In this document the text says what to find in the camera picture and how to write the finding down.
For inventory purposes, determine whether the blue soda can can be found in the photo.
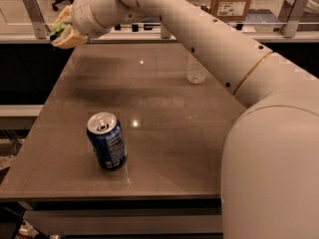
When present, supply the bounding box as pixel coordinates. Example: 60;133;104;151
87;112;127;170

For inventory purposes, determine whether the green rice chip bag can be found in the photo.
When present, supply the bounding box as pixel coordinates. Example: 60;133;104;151
50;21;71;42

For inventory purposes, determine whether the right metal glass bracket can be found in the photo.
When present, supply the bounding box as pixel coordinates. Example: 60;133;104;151
281;0;309;38

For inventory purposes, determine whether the metal glass bracket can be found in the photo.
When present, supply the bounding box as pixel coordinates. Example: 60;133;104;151
281;0;309;38
160;25;171;39
22;0;49;39

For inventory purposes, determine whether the middle metal glass bracket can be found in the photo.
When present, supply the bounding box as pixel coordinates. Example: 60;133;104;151
160;25;171;39

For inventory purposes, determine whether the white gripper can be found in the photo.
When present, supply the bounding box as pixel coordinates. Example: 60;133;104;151
50;0;111;49

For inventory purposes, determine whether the brown cardboard box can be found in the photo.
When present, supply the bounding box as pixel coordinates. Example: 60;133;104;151
210;0;251;21

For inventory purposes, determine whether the left metal glass bracket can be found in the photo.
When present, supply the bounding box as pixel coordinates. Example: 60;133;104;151
22;0;49;39

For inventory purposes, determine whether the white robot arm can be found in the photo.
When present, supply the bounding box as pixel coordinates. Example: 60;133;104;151
51;0;319;239

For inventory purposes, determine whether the clear plastic water bottle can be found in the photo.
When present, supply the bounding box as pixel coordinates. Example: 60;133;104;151
186;54;207;85

